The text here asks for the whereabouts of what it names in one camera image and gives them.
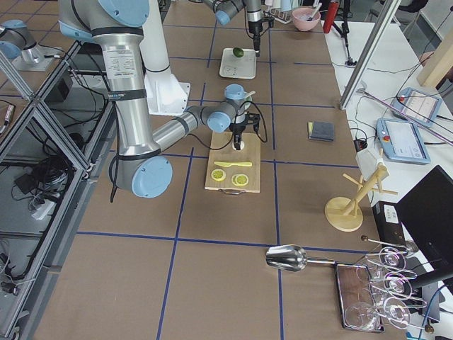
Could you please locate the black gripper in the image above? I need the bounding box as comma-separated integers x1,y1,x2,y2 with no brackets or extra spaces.
247,21,263,56
231,122,247,149

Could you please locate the white steamed bun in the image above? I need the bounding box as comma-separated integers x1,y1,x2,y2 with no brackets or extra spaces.
231,143,245,151

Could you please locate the white plastic spoon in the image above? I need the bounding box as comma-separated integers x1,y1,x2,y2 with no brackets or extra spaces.
245,91,256,99

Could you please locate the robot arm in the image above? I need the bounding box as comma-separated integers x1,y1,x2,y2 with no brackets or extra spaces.
59,1,247,198
202,0,264,57

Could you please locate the light green bowl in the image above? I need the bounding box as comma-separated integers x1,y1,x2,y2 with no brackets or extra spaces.
239,96,252,114

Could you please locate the pink bowl with ice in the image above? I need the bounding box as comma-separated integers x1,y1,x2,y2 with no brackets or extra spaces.
292,7,321,32

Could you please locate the steel tube in bowl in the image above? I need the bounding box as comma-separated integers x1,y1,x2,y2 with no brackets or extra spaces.
307,2,322,21

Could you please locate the green avocado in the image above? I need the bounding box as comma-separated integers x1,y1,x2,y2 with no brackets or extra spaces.
232,47,244,58

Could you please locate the white bear print tray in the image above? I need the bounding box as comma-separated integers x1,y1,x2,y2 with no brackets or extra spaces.
219,47,256,79

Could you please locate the yellow plastic knife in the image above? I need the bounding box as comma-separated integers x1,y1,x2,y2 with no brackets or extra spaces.
214,161,253,168

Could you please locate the wooden cutting board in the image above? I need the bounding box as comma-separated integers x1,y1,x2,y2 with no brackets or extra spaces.
205,132,260,193

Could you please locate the lemon slice under upper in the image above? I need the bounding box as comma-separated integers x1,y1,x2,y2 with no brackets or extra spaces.
231,175,239,186

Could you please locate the lower lemon slice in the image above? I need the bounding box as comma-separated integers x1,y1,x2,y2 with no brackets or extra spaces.
210,169,227,181

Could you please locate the grey folded cloth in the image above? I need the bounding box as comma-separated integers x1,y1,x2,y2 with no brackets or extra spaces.
307,121,335,142

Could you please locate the red cylinder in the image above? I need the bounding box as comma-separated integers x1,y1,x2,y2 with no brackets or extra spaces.
323,1,339,34

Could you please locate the black tripod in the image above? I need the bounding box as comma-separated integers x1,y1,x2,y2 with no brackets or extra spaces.
333,0,357,67

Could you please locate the wooden mug tree stand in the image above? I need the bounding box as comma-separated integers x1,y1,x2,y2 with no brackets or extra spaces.
324,148,398,232

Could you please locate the metal scoop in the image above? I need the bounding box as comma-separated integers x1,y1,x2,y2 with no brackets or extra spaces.
265,244,336,272

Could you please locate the near teach pendant tablet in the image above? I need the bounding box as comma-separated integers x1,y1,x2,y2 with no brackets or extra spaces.
376,118,431,165

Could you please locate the teach pendant tablet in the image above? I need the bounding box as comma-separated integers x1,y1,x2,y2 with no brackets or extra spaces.
392,87,442,128
376,118,431,165

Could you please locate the far teach pendant tablet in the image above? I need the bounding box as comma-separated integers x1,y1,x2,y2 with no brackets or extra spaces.
392,87,442,128

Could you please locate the black laptop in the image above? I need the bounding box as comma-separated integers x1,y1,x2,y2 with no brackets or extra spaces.
396,165,453,268

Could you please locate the black glass rack tray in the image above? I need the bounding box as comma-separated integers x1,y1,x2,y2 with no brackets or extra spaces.
335,263,374,330

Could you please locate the wine glass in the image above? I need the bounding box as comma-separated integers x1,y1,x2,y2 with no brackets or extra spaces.
344,297,411,332

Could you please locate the aluminium frame post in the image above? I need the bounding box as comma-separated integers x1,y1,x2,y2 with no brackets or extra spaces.
339,0,401,110

